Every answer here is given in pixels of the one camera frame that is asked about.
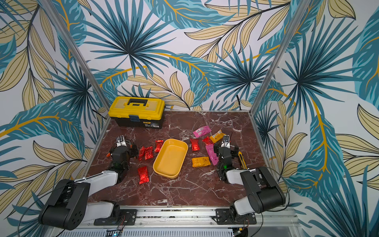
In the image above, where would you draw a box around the red crinkled tea bag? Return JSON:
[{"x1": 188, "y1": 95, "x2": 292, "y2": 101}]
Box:
[{"x1": 138, "y1": 146, "x2": 145, "y2": 161}]

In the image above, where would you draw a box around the pink tea bag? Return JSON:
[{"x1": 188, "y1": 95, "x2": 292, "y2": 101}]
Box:
[
  {"x1": 193, "y1": 125, "x2": 211, "y2": 138},
  {"x1": 206, "y1": 144, "x2": 219, "y2": 166}
]

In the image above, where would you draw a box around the yellow tea bag with labels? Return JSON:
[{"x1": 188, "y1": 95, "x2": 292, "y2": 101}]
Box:
[{"x1": 209, "y1": 129, "x2": 225, "y2": 144}]

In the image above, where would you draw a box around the small red tea bag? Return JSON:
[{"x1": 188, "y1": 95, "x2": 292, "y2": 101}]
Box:
[{"x1": 202, "y1": 137, "x2": 213, "y2": 146}]

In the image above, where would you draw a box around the large red tea bag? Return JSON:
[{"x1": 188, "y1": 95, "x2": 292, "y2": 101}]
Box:
[{"x1": 190, "y1": 139, "x2": 200, "y2": 152}]

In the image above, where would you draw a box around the yellow plastic storage box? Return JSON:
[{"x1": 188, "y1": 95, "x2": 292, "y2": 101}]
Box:
[{"x1": 153, "y1": 138, "x2": 189, "y2": 179}]

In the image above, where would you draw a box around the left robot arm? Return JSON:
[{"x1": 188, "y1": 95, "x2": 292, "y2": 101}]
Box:
[{"x1": 38, "y1": 141, "x2": 139, "y2": 231}]

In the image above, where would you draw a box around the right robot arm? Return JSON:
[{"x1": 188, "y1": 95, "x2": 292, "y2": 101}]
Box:
[{"x1": 214, "y1": 145, "x2": 286, "y2": 224}]

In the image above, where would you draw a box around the yellow utility knife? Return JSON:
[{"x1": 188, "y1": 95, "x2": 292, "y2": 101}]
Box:
[{"x1": 238, "y1": 152, "x2": 248, "y2": 169}]

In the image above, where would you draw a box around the yellow black toolbox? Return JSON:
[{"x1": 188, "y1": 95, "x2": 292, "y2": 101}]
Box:
[{"x1": 108, "y1": 96, "x2": 165, "y2": 129}]

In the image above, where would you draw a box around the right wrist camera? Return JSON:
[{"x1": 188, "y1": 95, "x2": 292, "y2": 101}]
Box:
[{"x1": 221, "y1": 135, "x2": 231, "y2": 149}]

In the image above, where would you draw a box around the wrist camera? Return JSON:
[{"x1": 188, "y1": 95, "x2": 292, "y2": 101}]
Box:
[
  {"x1": 221, "y1": 135, "x2": 231, "y2": 149},
  {"x1": 116, "y1": 135, "x2": 126, "y2": 147}
]

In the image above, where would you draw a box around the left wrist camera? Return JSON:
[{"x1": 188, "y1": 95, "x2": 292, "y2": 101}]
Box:
[{"x1": 116, "y1": 135, "x2": 126, "y2": 147}]

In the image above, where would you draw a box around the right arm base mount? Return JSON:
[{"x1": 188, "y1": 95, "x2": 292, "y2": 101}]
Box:
[{"x1": 214, "y1": 207, "x2": 257, "y2": 225}]

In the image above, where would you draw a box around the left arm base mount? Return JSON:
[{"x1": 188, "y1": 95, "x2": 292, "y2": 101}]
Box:
[{"x1": 94, "y1": 209, "x2": 137, "y2": 226}]

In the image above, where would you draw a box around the aluminium front rail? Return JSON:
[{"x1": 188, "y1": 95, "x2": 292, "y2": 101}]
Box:
[{"x1": 43, "y1": 206, "x2": 306, "y2": 237}]

